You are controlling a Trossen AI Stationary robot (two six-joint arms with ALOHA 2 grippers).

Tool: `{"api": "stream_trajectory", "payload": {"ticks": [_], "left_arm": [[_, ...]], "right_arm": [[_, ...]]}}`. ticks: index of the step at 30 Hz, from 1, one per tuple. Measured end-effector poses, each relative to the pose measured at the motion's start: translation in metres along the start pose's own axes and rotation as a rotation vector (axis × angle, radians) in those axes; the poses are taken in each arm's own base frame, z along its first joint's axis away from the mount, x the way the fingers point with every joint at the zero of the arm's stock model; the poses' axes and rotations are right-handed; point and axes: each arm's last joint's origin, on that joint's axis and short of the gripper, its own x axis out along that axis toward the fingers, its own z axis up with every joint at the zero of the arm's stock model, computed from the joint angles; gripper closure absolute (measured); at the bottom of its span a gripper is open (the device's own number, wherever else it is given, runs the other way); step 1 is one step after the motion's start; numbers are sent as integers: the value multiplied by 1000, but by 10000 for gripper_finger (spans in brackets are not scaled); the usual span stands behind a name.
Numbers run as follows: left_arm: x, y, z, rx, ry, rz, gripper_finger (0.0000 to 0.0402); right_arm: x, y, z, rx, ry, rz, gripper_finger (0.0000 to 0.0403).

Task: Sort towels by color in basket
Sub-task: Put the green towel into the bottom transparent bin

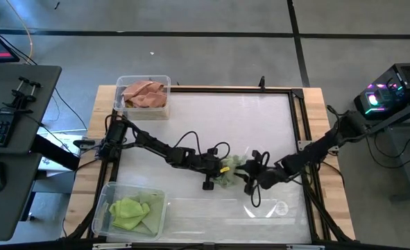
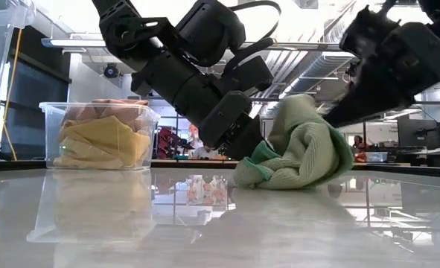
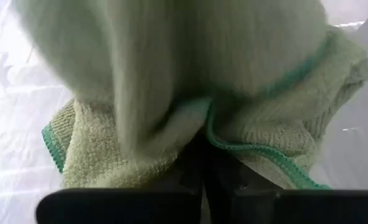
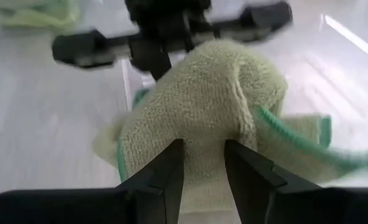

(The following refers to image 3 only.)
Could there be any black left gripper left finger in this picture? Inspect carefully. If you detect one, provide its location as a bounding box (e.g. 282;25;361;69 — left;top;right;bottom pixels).
35;136;205;224

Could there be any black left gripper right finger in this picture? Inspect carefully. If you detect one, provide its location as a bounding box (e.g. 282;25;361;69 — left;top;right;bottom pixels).
205;139;368;224

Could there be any bright green towel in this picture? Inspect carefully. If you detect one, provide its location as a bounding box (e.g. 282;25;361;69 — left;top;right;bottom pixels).
41;26;368;190

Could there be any clear plastic bin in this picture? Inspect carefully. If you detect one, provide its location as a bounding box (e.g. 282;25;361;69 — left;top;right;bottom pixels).
314;0;368;190

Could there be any pale green towel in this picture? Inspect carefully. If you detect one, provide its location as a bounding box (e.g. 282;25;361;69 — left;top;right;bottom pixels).
12;0;329;156

